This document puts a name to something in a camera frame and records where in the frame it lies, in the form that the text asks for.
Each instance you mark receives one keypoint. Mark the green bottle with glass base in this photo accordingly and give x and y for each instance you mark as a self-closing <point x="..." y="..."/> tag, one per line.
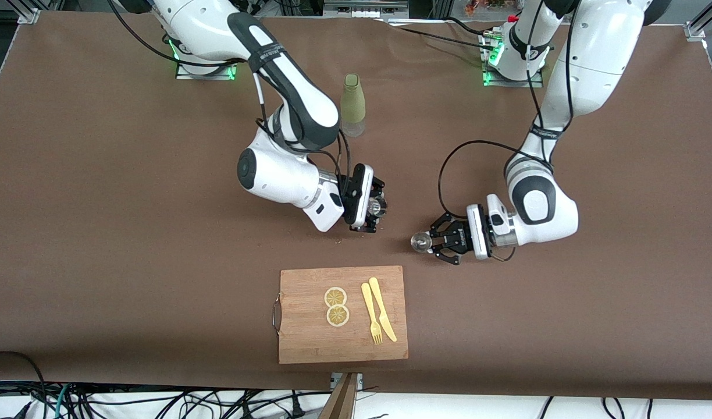
<point x="352" y="99"/>

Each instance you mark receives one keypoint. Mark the lemon slice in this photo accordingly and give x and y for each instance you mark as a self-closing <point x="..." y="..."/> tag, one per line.
<point x="337" y="316"/>
<point x="335" y="297"/>

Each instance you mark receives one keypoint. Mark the grey metal box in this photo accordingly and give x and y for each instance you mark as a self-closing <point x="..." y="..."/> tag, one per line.
<point x="365" y="7"/>

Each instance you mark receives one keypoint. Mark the yellow plastic knife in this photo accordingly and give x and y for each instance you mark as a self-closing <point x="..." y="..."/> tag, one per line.
<point x="382" y="308"/>

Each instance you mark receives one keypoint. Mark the small clear glass beaker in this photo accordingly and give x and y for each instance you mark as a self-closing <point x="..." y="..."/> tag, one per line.
<point x="377" y="207"/>

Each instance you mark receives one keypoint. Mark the wooden post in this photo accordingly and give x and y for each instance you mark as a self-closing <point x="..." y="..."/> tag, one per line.
<point x="341" y="401"/>

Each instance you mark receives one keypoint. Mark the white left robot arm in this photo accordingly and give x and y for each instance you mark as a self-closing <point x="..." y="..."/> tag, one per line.
<point x="542" y="203"/>

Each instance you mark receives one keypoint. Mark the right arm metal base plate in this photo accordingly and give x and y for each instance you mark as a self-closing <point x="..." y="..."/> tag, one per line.
<point x="205" y="74"/>

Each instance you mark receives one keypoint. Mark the wooden cutting board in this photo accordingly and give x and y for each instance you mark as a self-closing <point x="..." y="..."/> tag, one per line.
<point x="309" y="343"/>

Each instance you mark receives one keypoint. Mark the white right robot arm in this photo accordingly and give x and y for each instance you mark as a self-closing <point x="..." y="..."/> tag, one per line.
<point x="286" y="174"/>

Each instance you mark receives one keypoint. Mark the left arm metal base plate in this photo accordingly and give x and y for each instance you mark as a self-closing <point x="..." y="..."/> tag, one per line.
<point x="530" y="84"/>

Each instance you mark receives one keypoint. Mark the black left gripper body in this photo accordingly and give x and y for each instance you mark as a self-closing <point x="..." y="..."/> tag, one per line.
<point x="456" y="235"/>

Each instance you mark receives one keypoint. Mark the brown table cover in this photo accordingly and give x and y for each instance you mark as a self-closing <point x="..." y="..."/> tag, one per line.
<point x="100" y="233"/>

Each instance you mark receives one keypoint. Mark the steel double jigger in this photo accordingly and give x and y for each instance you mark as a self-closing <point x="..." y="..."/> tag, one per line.
<point x="420" y="241"/>

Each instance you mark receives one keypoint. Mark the yellow plastic fork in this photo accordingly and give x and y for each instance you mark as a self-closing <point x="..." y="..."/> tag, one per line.
<point x="369" y="308"/>

